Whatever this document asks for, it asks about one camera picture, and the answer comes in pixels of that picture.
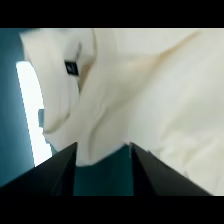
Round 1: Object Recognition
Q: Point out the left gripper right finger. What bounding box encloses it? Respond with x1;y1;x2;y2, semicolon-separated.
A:
129;142;212;197

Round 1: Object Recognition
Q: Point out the cream shirt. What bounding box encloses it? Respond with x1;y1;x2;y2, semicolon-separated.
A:
19;27;224;196

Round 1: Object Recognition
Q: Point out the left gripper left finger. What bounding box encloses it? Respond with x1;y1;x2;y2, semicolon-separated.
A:
0;141;78;197

